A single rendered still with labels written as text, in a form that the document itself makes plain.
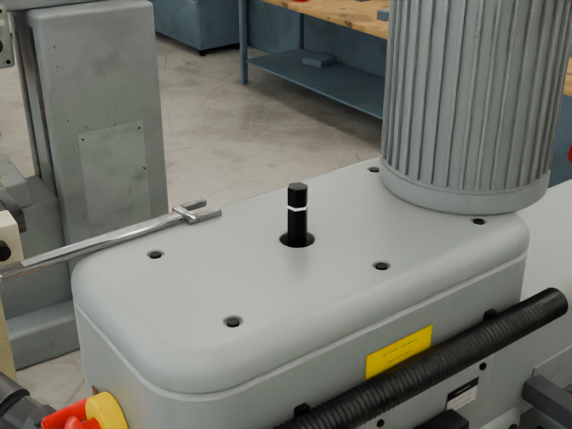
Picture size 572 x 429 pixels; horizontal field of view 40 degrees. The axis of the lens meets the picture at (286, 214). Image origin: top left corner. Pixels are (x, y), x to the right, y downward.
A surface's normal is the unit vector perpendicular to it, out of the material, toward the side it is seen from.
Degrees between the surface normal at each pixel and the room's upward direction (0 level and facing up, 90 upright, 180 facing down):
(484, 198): 90
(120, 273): 0
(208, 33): 90
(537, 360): 90
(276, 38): 90
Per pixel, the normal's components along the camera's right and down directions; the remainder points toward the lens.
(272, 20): -0.81, 0.27
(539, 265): 0.00, -0.89
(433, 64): -0.64, 0.36
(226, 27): 0.59, 0.37
